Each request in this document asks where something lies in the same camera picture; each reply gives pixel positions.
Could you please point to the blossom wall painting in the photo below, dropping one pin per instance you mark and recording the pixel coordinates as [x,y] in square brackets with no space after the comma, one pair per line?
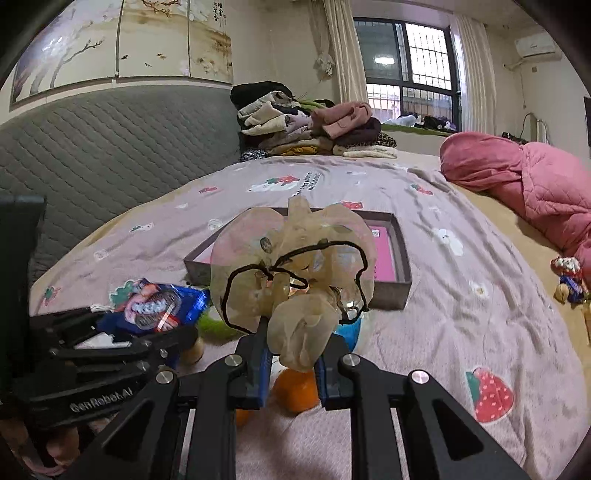
[97,40]

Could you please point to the left beige curtain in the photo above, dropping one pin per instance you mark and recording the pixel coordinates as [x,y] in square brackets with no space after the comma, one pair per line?
[339,56]

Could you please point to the orange mandarin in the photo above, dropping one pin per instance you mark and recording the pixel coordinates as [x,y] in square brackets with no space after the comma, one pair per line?
[295,391]

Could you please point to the white air conditioner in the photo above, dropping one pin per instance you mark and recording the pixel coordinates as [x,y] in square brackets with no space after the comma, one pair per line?
[538,47]

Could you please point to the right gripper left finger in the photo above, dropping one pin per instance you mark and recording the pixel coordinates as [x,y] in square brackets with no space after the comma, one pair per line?
[249,390]

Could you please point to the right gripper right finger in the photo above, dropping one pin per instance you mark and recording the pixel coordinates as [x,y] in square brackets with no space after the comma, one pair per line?
[334,390]

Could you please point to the person's left hand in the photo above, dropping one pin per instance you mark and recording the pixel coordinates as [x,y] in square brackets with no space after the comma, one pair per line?
[64,446]

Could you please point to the blue surprise egg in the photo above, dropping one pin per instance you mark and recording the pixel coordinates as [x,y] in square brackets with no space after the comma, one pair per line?
[350,333]

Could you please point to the small doll toy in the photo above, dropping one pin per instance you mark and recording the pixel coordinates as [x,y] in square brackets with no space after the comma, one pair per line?
[571,288]

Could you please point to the pile of folded clothes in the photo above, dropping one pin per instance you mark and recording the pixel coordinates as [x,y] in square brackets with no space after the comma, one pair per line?
[273,122]

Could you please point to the pink quilted blanket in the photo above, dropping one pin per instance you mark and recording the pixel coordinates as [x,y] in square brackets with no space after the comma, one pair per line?
[548,187]

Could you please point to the small round pastry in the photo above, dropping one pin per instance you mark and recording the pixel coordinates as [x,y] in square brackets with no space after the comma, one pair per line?
[193,354]

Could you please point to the blue Oreo cookie packet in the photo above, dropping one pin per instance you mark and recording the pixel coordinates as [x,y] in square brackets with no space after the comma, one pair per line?
[141,307]

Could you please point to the grey quilted headboard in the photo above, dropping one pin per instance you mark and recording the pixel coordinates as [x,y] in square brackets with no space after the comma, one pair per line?
[96,155]

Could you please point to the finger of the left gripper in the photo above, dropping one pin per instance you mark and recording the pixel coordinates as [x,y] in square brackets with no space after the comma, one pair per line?
[158,347]
[66,319]

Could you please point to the right white curtain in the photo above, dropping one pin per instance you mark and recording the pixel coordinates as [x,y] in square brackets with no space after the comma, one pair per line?
[476,73]

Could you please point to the dark framed window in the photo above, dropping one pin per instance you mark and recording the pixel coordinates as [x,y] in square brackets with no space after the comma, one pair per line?
[411,72]

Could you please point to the green fuzzy scrunchie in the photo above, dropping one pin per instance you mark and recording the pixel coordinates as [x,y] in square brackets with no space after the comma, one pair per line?
[215,331]

